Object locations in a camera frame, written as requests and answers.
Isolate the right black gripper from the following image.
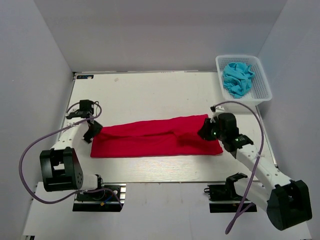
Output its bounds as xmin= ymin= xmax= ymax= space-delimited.
xmin=197 ymin=117 xmax=227 ymax=142

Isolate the red t-shirt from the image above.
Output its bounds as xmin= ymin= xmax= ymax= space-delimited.
xmin=90 ymin=114 xmax=223 ymax=158

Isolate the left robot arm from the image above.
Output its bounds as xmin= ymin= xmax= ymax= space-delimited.
xmin=39 ymin=99 xmax=106 ymax=200

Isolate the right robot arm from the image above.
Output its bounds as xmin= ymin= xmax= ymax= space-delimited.
xmin=198 ymin=112 xmax=313 ymax=231

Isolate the blue table label sticker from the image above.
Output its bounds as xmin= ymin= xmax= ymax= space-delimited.
xmin=76 ymin=74 xmax=94 ymax=80

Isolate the blue t-shirt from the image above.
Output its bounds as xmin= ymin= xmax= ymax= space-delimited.
xmin=222 ymin=62 xmax=256 ymax=99

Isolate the white plastic basket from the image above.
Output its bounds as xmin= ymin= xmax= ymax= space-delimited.
xmin=215 ymin=54 xmax=272 ymax=106

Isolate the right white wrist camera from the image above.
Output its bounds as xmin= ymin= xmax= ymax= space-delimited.
xmin=210 ymin=105 xmax=225 ymax=112

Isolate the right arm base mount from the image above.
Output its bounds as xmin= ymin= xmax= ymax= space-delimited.
xmin=203 ymin=183 xmax=243 ymax=214

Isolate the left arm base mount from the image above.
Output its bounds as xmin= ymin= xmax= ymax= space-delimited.
xmin=72 ymin=183 xmax=126 ymax=213

